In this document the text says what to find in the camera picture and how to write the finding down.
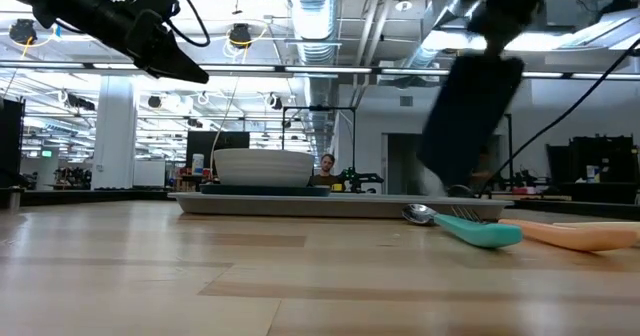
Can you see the small white blue container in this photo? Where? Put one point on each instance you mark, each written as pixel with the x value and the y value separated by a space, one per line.
pixel 593 174

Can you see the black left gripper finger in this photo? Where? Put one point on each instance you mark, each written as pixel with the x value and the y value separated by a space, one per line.
pixel 182 62
pixel 172 72

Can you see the grey door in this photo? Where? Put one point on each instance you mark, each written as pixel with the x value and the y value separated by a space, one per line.
pixel 400 166

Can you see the white canister blue label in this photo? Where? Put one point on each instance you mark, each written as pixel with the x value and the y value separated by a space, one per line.
pixel 198 165

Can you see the black equipment rack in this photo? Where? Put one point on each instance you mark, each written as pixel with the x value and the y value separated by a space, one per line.
pixel 605 156

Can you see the black metal frame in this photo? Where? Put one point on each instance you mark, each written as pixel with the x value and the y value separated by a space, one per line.
pixel 320 108
pixel 509 146

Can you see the white ribbed bowl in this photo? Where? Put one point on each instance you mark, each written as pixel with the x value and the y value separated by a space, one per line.
pixel 265 168

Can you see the silver ribbed ceiling duct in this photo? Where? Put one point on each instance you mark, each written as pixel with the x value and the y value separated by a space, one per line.
pixel 314 16

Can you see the black background robot arm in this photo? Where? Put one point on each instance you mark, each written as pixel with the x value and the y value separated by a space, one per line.
pixel 360 178

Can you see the grey rectangular serving tray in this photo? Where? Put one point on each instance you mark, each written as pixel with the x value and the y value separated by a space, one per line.
pixel 350 207

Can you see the white cabinet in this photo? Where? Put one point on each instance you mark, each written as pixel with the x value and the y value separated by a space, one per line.
pixel 149 172

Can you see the black round object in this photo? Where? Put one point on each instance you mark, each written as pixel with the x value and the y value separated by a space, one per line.
pixel 460 191

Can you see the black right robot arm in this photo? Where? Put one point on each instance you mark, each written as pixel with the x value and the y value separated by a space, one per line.
pixel 505 6

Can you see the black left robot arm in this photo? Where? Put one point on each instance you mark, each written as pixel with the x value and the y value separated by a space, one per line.
pixel 65 1

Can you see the black computer monitor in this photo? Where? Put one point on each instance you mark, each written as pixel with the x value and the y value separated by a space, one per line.
pixel 210 143

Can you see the black cabinet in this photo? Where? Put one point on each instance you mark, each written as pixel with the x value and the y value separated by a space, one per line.
pixel 11 141

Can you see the long overhead light rail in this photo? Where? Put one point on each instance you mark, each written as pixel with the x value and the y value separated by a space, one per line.
pixel 325 69

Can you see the white square pillar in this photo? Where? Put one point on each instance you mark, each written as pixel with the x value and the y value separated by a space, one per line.
pixel 115 141

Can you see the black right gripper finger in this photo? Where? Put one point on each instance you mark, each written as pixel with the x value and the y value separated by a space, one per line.
pixel 480 151
pixel 442 151

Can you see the silver smooth ceiling duct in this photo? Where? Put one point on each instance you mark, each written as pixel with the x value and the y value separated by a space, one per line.
pixel 440 16

